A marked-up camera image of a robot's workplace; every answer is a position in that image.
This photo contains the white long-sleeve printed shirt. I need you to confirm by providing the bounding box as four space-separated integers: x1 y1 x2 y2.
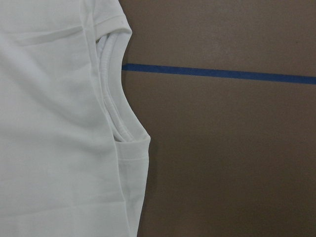
0 0 151 237

